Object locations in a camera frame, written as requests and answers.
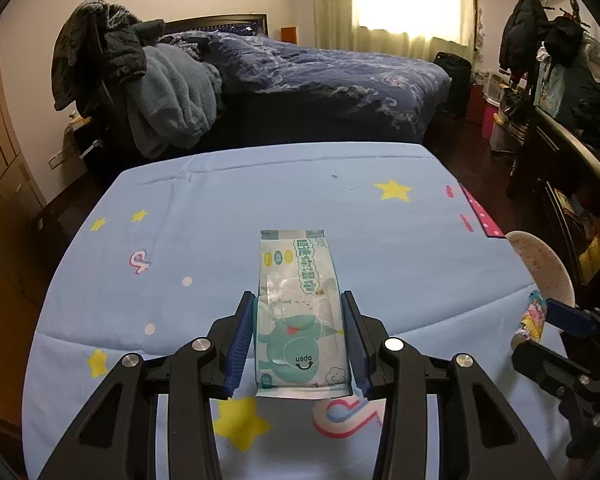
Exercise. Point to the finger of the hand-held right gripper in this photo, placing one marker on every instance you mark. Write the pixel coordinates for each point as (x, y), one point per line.
(570, 317)
(550, 362)

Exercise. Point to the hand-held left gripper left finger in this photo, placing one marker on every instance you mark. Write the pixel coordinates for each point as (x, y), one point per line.
(242, 350)

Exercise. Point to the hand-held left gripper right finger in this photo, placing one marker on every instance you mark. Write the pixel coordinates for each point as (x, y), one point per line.
(355, 352)

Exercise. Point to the colourful snack wrapper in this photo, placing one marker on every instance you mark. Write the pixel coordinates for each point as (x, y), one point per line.
(532, 317)

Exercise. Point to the round white trash bin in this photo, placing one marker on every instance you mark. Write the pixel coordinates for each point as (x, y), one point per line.
(545, 270)

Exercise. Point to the green wet wipes packet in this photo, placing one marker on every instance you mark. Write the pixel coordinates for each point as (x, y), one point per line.
(300, 320)

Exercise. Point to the stack of books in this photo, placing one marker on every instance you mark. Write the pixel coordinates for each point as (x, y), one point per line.
(585, 240)

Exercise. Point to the light blue printed tablecloth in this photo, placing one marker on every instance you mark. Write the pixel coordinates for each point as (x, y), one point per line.
(230, 200)

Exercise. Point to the dark wooden cabinet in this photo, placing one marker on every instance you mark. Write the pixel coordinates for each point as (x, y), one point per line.
(540, 160)

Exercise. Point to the pink storage bin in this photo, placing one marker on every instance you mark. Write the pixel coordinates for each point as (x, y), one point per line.
(490, 122)

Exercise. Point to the red box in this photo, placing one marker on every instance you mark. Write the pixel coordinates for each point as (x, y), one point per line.
(476, 102)

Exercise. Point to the white plastic basket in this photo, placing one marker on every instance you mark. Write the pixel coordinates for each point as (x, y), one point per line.
(495, 87)

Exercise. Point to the grey-blue fleece blanket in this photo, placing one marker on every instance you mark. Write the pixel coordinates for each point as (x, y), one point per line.
(175, 100)

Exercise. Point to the black suitcase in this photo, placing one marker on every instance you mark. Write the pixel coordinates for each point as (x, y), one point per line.
(452, 85)

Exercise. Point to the bed with blue duvet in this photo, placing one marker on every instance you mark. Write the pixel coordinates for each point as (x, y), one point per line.
(330, 80)

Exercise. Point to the hanging dark coats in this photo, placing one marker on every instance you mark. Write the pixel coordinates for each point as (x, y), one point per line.
(522, 35)

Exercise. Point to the brown wooden wardrobe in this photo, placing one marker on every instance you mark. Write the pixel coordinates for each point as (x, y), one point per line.
(0, 150)

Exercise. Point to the orange board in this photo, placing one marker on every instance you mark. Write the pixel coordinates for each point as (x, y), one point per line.
(289, 35)

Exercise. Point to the dark wooden headboard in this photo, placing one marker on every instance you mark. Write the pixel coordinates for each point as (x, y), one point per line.
(215, 22)

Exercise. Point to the clothes heap on chair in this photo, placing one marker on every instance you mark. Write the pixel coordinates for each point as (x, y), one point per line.
(95, 45)

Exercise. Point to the pale window curtain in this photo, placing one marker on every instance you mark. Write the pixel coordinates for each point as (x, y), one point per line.
(330, 5)

